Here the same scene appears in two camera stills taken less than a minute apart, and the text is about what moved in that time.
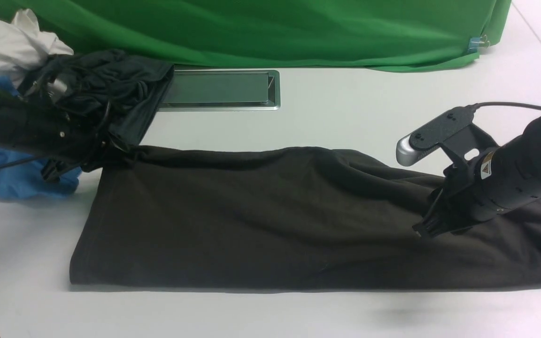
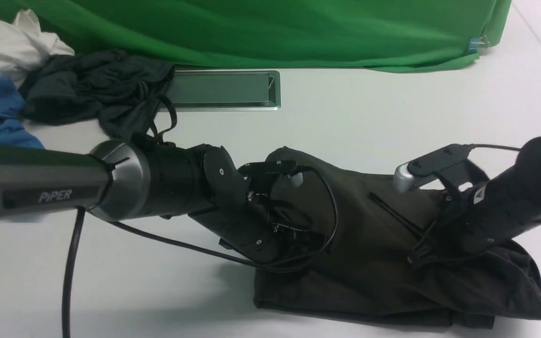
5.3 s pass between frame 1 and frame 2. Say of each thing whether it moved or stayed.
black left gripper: moved
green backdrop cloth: stayed
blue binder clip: stayed
